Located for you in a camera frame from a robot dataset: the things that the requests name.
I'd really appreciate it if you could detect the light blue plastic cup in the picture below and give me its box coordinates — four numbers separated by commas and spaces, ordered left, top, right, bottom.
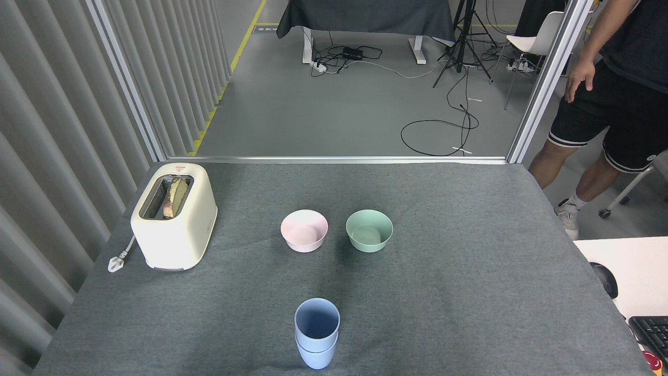
294, 298, 340, 353
296, 334, 338, 370

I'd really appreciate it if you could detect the black computer mouse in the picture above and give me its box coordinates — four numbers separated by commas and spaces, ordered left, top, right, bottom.
590, 262, 619, 299

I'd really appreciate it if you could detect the person's right hand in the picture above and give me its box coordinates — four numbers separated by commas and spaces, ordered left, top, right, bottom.
565, 58, 596, 103

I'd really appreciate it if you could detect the pink bowl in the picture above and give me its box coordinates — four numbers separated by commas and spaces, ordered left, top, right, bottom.
280, 209, 329, 253

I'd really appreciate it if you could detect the mint green bowl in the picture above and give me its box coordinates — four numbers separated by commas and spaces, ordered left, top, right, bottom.
345, 209, 394, 253

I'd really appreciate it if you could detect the silver frame post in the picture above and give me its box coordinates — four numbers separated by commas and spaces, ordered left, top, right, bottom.
86, 0, 168, 161
505, 0, 595, 164

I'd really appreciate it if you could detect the bread slice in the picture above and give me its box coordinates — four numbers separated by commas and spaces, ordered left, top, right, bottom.
162, 177, 189, 219

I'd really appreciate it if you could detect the white side table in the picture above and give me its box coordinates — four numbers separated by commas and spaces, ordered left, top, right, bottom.
573, 237, 668, 376

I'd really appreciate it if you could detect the white toaster cord with plug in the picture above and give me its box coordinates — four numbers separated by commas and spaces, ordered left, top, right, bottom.
108, 235, 136, 273

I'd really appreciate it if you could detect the black keyboard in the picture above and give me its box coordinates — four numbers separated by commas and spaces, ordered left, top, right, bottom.
628, 316, 668, 363

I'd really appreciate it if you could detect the grey office chair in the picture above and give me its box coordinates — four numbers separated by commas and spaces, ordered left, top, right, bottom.
598, 151, 668, 219

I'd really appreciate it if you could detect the person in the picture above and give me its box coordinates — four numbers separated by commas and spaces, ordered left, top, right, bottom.
528, 0, 668, 241

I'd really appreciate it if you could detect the white plastic chair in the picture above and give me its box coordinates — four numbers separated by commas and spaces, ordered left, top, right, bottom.
491, 10, 567, 110

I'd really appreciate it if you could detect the table with dark cloth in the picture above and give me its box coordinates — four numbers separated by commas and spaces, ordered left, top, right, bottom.
277, 0, 456, 66

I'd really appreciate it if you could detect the grey felt table cloth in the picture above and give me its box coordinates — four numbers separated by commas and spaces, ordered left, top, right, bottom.
32, 161, 655, 376

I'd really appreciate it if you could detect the cream toaster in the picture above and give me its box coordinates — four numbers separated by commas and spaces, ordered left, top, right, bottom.
130, 163, 218, 272

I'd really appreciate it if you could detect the silver frame rail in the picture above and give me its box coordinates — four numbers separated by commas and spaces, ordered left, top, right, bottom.
167, 156, 508, 165

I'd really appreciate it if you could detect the black tripod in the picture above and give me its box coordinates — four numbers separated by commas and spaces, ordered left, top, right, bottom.
432, 0, 499, 88

